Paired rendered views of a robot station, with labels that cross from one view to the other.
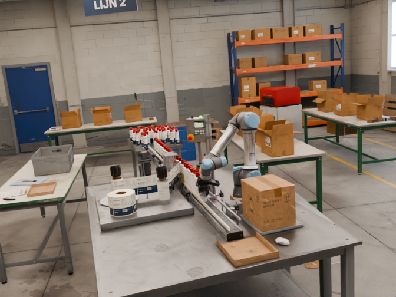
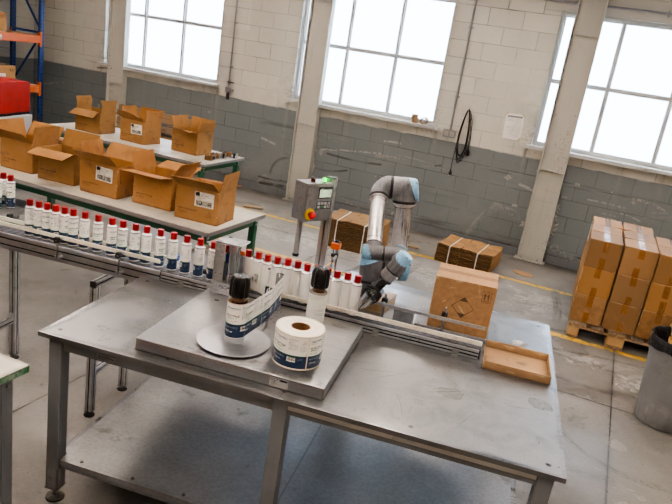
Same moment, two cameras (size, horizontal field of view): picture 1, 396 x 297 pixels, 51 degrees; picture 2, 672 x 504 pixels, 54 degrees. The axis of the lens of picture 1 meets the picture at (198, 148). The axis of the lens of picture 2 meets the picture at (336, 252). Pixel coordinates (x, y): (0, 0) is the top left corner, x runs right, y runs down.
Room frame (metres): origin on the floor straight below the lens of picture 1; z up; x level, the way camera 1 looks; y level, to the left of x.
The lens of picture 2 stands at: (1.68, 2.71, 2.11)
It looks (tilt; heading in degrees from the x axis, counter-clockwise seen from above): 17 degrees down; 298
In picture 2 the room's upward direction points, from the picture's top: 9 degrees clockwise
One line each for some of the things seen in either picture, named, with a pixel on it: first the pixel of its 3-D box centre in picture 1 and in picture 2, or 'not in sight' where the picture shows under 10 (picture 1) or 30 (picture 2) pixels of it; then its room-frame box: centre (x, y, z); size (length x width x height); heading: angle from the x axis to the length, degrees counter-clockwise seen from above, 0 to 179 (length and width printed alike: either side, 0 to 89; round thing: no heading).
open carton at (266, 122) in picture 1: (270, 131); (164, 180); (5.17, -0.92, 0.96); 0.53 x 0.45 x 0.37; 99
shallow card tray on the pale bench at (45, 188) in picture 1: (42, 188); not in sight; (3.93, 1.55, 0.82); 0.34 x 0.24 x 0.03; 13
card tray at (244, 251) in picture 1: (246, 247); (516, 360); (2.23, -0.23, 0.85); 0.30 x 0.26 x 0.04; 16
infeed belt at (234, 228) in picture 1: (197, 196); (314, 308); (3.19, 0.04, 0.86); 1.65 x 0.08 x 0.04; 16
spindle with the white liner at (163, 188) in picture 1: (162, 184); (317, 298); (3.04, 0.29, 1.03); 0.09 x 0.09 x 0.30
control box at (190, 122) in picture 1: (198, 129); (313, 200); (3.31, -0.01, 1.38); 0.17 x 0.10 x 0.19; 71
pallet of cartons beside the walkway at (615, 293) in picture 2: not in sight; (625, 282); (2.11, -3.77, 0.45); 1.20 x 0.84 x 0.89; 99
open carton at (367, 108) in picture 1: (366, 107); (190, 135); (6.59, -2.74, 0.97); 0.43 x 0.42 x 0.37; 94
